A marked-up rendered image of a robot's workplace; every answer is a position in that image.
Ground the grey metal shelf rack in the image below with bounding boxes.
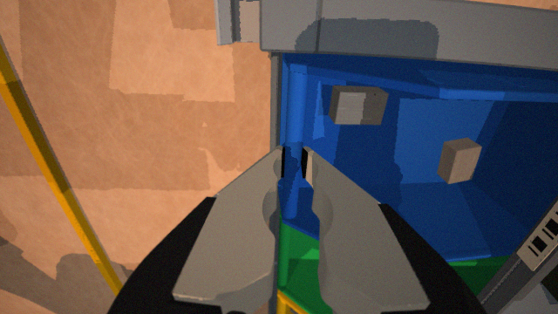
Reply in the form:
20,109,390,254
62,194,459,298
214,0,558,314

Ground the yellow bar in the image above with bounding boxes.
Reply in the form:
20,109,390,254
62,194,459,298
0,44,123,296

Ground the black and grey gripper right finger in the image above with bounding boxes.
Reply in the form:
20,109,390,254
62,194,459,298
301,147,487,314

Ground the blue bin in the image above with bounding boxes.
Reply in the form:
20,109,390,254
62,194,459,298
278,53,558,263

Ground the tan block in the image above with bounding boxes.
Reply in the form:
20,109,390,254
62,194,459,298
437,138,482,184

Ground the green open bin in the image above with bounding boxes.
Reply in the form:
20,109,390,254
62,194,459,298
276,207,510,314

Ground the dark olive tool case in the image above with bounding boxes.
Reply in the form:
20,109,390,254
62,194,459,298
541,264,558,302

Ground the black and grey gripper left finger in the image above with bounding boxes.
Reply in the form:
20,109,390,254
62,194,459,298
107,145,285,314

